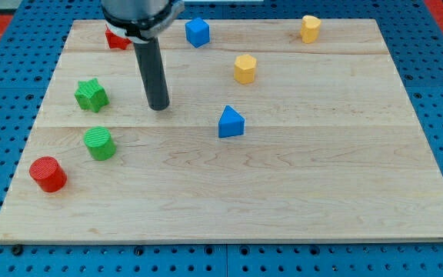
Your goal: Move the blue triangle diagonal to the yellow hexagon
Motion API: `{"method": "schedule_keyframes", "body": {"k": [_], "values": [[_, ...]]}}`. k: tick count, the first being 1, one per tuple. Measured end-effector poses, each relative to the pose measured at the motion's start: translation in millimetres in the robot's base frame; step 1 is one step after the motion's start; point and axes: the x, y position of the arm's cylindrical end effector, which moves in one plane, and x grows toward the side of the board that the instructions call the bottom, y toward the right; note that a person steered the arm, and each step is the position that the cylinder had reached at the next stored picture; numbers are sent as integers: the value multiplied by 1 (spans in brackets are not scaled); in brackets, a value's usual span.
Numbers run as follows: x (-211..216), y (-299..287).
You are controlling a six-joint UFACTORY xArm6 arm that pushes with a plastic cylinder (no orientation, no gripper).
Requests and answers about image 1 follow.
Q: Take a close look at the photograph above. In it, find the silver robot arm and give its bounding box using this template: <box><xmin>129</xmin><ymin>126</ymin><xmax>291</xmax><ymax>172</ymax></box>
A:
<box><xmin>101</xmin><ymin>0</ymin><xmax>185</xmax><ymax>111</ymax></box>

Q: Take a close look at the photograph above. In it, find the blue triangle block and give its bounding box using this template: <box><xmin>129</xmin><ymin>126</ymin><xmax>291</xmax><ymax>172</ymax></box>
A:
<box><xmin>218</xmin><ymin>105</ymin><xmax>245</xmax><ymax>138</ymax></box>

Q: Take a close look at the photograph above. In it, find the green star block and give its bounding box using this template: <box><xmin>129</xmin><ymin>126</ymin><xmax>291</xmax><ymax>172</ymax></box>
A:
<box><xmin>74</xmin><ymin>78</ymin><xmax>109</xmax><ymax>112</ymax></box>

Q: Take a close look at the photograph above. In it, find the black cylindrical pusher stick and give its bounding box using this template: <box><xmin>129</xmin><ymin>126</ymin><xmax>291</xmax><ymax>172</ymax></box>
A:
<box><xmin>134</xmin><ymin>38</ymin><xmax>170</xmax><ymax>111</ymax></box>

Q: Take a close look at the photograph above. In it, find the yellow heart block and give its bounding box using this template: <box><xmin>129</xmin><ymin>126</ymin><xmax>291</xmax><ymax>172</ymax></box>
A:
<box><xmin>300</xmin><ymin>15</ymin><xmax>321</xmax><ymax>44</ymax></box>

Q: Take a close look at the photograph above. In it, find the red star block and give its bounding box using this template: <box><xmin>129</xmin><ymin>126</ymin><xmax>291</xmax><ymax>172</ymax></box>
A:
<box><xmin>105</xmin><ymin>28</ymin><xmax>132</xmax><ymax>50</ymax></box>

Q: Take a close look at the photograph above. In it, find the wooden board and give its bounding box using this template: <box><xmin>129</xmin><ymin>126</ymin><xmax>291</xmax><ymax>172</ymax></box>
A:
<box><xmin>0</xmin><ymin>19</ymin><xmax>443</xmax><ymax>245</ymax></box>

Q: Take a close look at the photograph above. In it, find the green cylinder block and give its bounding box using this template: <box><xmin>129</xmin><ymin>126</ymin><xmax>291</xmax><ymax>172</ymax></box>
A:
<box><xmin>84</xmin><ymin>126</ymin><xmax>116</xmax><ymax>161</ymax></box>

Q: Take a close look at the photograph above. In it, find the red cylinder block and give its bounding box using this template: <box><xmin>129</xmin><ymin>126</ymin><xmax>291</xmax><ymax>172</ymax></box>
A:
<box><xmin>29</xmin><ymin>156</ymin><xmax>67</xmax><ymax>192</ymax></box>

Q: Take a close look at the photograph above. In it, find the yellow hexagon block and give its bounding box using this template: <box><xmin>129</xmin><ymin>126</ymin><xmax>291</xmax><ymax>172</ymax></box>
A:
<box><xmin>234</xmin><ymin>54</ymin><xmax>257</xmax><ymax>85</ymax></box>

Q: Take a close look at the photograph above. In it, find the blue cube block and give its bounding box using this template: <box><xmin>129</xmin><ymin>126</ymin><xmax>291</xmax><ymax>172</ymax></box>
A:
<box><xmin>185</xmin><ymin>18</ymin><xmax>211</xmax><ymax>48</ymax></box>

